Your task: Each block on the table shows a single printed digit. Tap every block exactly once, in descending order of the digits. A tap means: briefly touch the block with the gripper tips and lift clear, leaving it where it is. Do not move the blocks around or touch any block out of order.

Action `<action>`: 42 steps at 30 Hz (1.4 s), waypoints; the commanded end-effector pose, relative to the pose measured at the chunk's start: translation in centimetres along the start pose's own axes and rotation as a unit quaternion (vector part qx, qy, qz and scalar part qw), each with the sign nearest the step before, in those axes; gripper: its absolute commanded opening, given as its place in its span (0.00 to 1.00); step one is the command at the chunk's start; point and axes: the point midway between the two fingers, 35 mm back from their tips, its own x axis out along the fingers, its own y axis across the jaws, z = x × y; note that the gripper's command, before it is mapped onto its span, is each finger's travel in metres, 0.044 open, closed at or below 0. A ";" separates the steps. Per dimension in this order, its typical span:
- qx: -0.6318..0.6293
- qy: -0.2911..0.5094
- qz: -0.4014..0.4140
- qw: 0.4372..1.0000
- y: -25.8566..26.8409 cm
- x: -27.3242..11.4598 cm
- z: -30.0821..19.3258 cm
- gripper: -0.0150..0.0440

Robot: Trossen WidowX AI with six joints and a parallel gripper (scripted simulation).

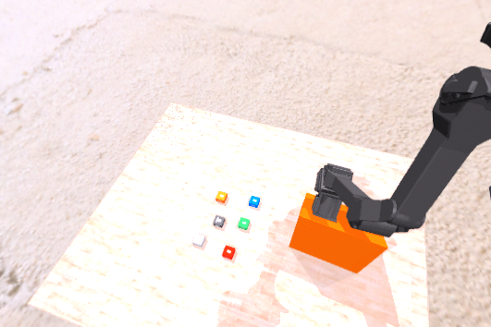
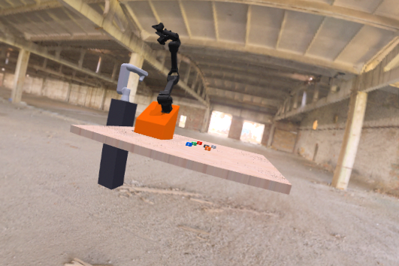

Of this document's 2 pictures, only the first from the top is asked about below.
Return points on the blue block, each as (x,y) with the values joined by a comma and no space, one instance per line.
(254,201)

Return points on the green block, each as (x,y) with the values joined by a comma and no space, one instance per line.
(243,223)

